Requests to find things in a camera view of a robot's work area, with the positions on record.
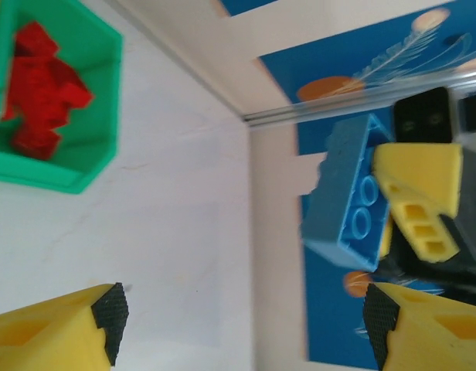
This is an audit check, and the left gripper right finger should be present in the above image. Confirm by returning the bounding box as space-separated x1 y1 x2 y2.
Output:
362 281 476 371

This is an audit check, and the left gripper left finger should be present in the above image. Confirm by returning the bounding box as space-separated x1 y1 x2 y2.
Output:
0 281 131 371

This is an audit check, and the blue lego brick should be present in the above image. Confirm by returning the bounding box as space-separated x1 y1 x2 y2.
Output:
301 114 396 271

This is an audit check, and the red lego brick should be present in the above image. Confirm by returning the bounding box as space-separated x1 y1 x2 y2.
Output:
2 53 53 123
48 63 95 117
10 119 66 162
12 21 62 59

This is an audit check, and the green plastic bin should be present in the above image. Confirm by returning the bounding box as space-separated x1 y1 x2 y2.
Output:
0 0 125 195

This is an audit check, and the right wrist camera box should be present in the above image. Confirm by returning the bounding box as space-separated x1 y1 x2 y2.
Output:
392 87 455 145

